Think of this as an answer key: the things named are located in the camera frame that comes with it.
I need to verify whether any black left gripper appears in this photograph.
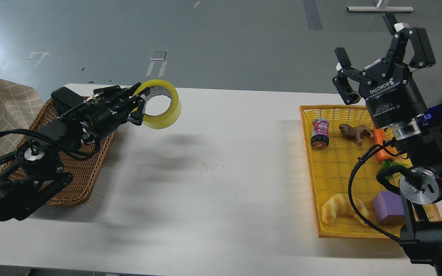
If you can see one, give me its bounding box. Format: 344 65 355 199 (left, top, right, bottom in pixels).
85 82 146 136

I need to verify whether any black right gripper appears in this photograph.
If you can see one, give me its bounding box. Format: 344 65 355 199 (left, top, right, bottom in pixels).
332 12 436 129

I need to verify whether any yellow tape roll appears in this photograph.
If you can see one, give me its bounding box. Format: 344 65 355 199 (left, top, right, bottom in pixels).
132 79 182 130

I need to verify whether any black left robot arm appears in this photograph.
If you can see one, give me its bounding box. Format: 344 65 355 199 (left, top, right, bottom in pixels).
0 83 150 222

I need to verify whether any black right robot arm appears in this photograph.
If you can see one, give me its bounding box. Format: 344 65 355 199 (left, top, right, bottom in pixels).
333 12 442 276

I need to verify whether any white stand base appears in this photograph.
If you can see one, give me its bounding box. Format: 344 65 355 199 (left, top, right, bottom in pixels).
346 0 415 13

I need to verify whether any brown toy animal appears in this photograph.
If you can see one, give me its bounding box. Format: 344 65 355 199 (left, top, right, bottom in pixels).
338 124 374 146

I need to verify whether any toy carrot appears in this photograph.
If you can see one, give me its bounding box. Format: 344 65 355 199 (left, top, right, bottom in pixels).
372 126 402 169

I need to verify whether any brown wicker basket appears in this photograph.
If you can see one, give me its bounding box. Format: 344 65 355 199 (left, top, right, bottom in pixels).
9 99 117 206

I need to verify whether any yellow plastic basket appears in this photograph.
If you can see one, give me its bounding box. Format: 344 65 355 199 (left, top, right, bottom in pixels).
299 105 442 240

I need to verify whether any small drink can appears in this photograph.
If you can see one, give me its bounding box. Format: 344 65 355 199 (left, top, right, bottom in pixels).
310 118 329 149

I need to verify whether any beige checkered cloth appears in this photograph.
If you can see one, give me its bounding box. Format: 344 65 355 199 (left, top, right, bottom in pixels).
0 79 42 131

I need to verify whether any purple foam block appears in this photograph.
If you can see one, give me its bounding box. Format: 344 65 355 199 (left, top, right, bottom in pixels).
372 190 406 225

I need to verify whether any toy croissant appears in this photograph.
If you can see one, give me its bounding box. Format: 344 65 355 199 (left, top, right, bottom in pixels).
321 193 367 227

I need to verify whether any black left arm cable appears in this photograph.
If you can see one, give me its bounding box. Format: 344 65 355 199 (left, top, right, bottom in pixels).
0 130 99 159

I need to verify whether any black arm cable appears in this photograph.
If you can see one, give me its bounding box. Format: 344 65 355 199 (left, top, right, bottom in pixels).
0 130 99 159
347 138 404 242

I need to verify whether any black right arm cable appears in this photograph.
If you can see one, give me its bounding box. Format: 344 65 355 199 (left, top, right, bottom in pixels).
347 138 404 242

